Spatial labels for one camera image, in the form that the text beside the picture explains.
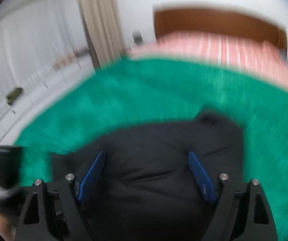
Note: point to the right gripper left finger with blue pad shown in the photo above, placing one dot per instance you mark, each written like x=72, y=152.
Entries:
x=53, y=210

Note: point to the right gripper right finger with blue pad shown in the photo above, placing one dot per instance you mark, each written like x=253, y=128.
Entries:
x=241, y=209

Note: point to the black puffer jacket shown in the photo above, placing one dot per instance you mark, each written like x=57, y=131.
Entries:
x=146, y=190

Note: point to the white low drawer cabinet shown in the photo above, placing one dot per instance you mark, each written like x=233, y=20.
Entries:
x=32, y=103

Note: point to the green satin bedspread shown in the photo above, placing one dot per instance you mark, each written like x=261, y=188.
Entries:
x=133, y=92

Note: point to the striped cloth on cabinet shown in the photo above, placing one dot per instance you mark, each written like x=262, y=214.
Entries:
x=65, y=60

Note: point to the pink plaid bed sheet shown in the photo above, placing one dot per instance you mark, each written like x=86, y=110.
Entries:
x=261, y=60

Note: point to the sheer white curtain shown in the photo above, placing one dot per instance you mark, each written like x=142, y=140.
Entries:
x=33, y=37

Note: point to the brown wooden headboard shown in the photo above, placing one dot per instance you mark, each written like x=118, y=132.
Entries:
x=225, y=22

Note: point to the beige curtain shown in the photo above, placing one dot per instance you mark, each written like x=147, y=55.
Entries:
x=103, y=27

